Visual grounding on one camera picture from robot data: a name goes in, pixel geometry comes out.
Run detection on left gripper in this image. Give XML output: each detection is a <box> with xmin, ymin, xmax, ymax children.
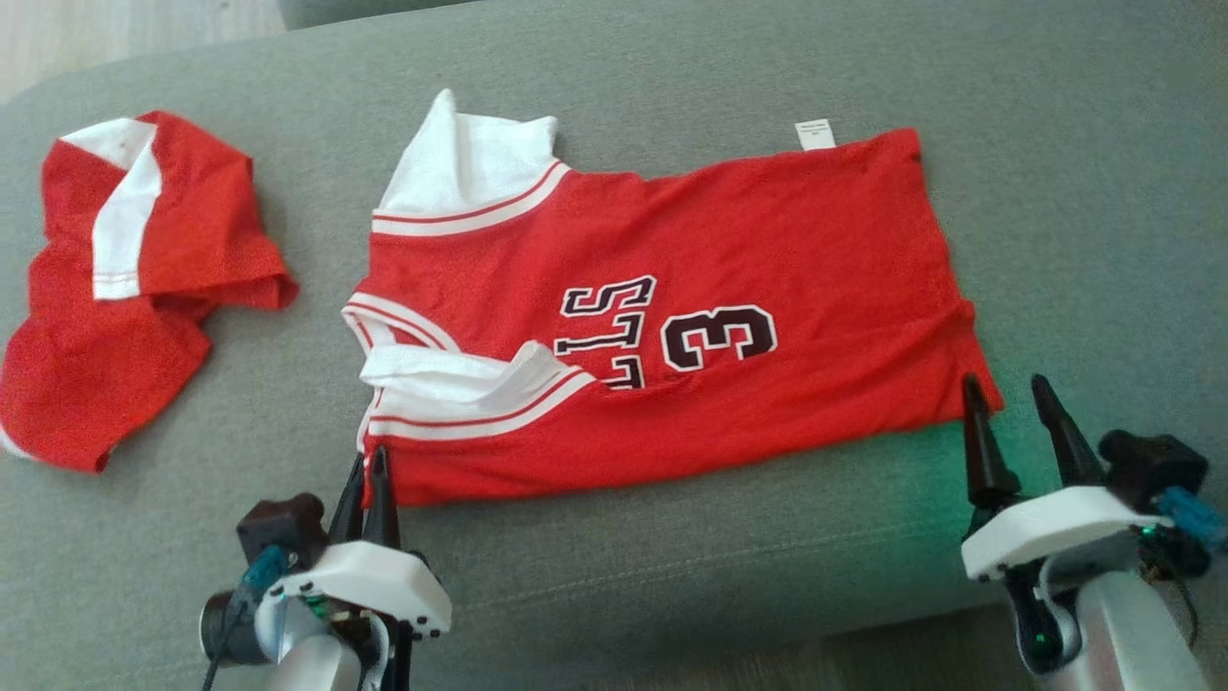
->
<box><xmin>269</xmin><ymin>446</ymin><xmax>452</xmax><ymax>640</ymax></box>

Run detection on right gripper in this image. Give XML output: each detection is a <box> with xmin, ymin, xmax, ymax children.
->
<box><xmin>961</xmin><ymin>374</ymin><xmax>1175</xmax><ymax>583</ymax></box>

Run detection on red shorts with white stripe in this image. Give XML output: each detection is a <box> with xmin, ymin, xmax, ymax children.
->
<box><xmin>0</xmin><ymin>109</ymin><xmax>299</xmax><ymax>474</ymax></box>

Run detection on red basketball jersey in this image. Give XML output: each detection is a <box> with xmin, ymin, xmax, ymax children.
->
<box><xmin>342</xmin><ymin>88</ymin><xmax>1005</xmax><ymax>508</ymax></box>

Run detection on grey ottoman cushion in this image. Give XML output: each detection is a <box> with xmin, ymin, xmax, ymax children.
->
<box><xmin>0</xmin><ymin>0</ymin><xmax>1228</xmax><ymax>691</ymax></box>

